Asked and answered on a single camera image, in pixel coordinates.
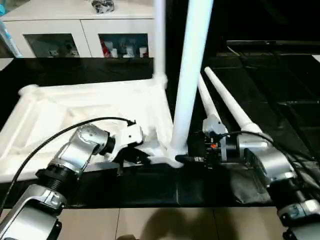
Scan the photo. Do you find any white plastic table leg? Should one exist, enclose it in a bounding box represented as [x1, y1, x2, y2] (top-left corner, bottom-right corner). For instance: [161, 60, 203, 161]
[196, 75, 223, 132]
[203, 66, 273, 143]
[167, 0, 215, 157]
[152, 0, 169, 90]

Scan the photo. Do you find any white plastic children's table top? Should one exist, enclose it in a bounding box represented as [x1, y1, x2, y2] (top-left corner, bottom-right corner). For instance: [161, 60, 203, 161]
[0, 75, 187, 181]

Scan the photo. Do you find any black work mat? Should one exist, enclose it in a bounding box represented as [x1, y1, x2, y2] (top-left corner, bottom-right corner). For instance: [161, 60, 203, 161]
[0, 56, 320, 208]

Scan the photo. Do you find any black metal bar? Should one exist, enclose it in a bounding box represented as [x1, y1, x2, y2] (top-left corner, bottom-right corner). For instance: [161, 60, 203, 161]
[226, 40, 320, 50]

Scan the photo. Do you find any white glass-door cabinet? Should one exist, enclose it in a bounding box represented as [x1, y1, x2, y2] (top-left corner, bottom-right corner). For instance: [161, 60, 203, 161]
[0, 0, 157, 60]

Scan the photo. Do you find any dark object on cabinet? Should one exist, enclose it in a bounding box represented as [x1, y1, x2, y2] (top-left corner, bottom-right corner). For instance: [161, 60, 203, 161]
[91, 0, 115, 14]

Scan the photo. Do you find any grey curtain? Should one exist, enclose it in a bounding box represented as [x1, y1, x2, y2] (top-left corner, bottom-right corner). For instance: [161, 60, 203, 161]
[0, 5, 23, 58]

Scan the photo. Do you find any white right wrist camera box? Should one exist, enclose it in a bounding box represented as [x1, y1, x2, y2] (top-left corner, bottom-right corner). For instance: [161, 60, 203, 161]
[202, 115, 228, 137]

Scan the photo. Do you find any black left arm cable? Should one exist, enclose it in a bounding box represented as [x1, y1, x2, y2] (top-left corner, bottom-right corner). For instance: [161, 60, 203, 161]
[0, 116, 137, 211]

